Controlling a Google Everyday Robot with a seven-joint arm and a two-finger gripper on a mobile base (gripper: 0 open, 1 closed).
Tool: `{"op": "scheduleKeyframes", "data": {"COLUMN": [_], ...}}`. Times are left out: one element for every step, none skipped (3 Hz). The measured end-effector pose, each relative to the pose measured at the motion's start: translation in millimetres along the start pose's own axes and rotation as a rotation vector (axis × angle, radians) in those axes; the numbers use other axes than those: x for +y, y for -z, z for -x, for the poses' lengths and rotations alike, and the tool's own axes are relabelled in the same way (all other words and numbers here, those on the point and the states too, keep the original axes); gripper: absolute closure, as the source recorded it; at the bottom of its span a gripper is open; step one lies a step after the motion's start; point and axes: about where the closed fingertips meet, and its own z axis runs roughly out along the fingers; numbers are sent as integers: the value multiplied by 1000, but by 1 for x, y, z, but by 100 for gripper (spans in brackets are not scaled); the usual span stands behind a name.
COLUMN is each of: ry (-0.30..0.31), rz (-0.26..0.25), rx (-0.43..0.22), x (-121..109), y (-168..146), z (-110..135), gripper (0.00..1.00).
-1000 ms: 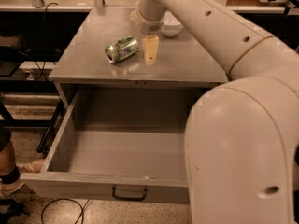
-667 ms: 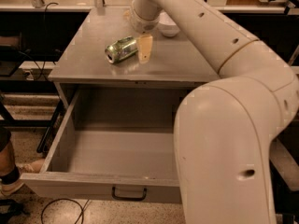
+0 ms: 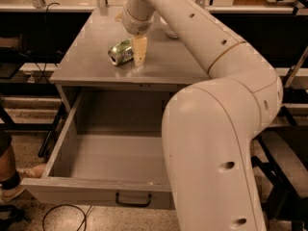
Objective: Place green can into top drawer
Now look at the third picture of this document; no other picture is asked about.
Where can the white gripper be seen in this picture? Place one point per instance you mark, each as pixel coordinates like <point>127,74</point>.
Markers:
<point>139,25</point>

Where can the green soda can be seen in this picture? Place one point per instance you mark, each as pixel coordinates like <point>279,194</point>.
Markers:
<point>121,53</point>

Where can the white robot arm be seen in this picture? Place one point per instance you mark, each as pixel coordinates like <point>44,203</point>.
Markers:
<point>207,127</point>

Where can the open grey top drawer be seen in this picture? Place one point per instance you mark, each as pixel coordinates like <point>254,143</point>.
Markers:
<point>91,162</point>

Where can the white ceramic bowl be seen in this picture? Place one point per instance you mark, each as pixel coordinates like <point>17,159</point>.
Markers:
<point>168,31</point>

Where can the grey cabinet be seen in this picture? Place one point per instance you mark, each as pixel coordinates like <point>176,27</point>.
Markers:
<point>99,66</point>

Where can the person's leg with shoe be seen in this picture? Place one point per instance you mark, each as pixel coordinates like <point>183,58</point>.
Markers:
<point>10,177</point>

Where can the black office chair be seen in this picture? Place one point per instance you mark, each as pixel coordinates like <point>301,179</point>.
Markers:
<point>286,148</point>

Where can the black drawer handle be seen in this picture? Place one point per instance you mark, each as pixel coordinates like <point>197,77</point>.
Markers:
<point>133,201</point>

